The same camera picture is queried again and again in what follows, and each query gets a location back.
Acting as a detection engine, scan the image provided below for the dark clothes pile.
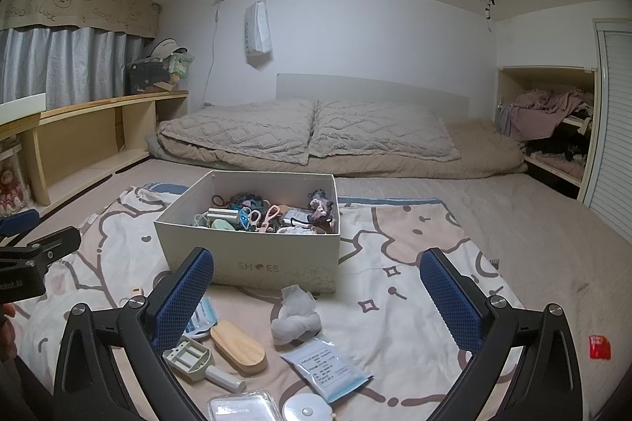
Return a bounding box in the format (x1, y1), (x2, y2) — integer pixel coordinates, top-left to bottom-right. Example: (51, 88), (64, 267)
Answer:
(526, 137), (591, 165)

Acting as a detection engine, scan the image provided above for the pink clothes pile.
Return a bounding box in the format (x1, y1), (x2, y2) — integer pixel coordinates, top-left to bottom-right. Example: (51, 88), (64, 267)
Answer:
(495, 90), (596, 142)

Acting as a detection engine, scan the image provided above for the pile of small accessories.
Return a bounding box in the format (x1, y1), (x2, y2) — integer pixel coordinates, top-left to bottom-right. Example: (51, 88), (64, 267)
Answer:
(192, 189), (339, 235)

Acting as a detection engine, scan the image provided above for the white louvre door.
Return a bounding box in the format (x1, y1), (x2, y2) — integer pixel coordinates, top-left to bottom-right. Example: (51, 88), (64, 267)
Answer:
(583, 17), (632, 246)

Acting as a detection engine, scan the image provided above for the person's left hand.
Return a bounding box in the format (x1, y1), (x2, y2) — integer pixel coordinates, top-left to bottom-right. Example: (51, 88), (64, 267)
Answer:
(0, 302), (21, 363)

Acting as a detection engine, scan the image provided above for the white round tape measure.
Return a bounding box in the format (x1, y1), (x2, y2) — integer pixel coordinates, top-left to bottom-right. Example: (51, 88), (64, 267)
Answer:
(282, 393), (334, 421)

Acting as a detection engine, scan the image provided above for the white hat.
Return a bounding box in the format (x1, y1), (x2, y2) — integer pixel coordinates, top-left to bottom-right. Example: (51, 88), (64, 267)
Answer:
(143, 38), (188, 61)

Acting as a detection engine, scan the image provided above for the knotted white towel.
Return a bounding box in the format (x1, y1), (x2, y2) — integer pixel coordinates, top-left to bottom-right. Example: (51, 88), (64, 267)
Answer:
(271, 310), (322, 347)

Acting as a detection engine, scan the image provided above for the patterned stuffed toy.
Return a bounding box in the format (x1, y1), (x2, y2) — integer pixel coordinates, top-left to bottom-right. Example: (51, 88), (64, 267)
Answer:
(0, 144), (33, 219)

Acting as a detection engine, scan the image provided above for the white headboard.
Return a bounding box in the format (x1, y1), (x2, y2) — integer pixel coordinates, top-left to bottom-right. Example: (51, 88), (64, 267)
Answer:
(275, 74), (470, 120)

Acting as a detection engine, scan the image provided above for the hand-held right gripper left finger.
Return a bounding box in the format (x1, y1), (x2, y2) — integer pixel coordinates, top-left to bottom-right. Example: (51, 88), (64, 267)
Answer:
(52, 247), (215, 421)

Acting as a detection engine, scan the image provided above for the pale green packet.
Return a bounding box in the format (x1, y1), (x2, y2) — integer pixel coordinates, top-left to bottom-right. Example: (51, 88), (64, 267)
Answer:
(168, 52), (196, 81)

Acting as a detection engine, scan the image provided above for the clear plastic case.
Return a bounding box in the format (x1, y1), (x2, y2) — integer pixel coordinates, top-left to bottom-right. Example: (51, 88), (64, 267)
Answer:
(207, 390), (276, 421)

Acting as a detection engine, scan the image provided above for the beige printed valance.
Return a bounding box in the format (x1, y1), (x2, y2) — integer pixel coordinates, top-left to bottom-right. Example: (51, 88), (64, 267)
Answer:
(0, 0), (161, 39)

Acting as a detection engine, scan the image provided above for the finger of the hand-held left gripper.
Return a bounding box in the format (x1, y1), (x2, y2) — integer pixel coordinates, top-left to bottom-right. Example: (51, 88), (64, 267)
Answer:
(0, 210), (40, 236)
(0, 227), (81, 274)

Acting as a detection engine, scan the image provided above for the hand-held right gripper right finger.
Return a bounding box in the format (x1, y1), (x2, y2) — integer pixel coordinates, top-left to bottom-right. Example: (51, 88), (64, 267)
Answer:
(419, 248), (583, 421)

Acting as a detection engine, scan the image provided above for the oval wooden brush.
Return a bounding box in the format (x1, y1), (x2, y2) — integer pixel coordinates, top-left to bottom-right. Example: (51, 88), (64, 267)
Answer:
(210, 319), (268, 375)

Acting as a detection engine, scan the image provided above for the white cardboard shoe box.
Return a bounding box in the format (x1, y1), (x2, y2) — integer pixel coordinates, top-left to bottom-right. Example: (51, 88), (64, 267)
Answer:
(153, 170), (341, 294)

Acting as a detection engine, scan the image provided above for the pale green handled tool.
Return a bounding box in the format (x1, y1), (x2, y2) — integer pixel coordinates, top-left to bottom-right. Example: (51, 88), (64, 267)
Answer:
(163, 336), (246, 393)

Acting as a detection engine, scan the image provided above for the black bag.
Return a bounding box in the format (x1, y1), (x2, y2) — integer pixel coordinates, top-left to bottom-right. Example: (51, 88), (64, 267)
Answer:
(126, 58), (173, 96)

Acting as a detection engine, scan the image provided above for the grey curtain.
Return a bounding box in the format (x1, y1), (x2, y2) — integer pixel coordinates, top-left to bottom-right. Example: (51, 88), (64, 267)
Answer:
(0, 27), (144, 110)

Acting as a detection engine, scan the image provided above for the wooden shelf unit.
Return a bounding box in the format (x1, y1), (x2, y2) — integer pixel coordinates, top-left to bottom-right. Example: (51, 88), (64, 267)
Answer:
(0, 91), (190, 219)

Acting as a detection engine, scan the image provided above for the small red packet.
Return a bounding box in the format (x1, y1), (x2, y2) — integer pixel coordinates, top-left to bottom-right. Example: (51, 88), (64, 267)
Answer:
(589, 334), (613, 361)

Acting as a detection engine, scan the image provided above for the white hanging cord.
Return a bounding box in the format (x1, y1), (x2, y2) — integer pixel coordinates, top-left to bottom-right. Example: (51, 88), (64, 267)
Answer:
(205, 0), (229, 106)

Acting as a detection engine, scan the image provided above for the printed cartoon blanket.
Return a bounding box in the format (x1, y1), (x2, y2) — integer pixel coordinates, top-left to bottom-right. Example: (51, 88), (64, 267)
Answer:
(10, 184), (527, 421)

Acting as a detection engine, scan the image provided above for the white hanging bag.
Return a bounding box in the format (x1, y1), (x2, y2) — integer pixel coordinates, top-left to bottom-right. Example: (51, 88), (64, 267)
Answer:
(244, 0), (273, 56)

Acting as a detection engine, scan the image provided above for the grey textured pillow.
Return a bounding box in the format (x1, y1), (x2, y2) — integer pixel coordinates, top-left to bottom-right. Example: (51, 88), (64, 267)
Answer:
(158, 100), (317, 166)
(308, 101), (460, 162)

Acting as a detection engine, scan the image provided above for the white board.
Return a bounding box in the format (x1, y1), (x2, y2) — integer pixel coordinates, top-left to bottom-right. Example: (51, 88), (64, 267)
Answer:
(0, 92), (47, 125)

